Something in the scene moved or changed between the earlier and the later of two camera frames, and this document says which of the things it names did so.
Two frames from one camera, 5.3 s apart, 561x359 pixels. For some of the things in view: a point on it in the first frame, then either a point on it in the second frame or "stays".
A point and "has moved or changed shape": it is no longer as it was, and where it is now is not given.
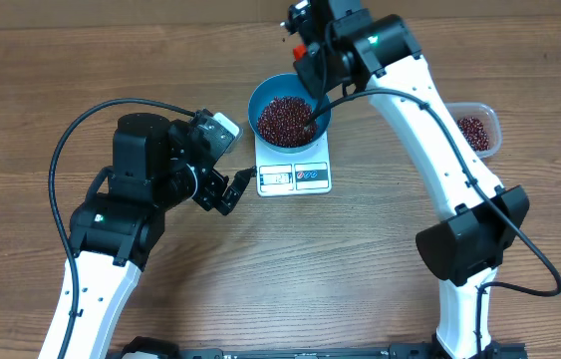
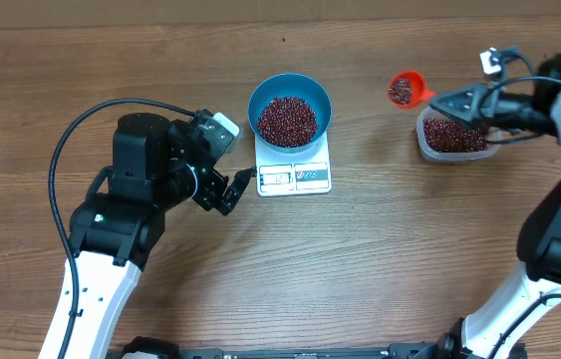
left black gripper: (215, 182) stays
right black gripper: (311, 71) to (476, 114)
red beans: (283, 123) stays
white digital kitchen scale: (301, 173) stays
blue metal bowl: (289, 85) stays
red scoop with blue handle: (299, 51) has moved or changed shape
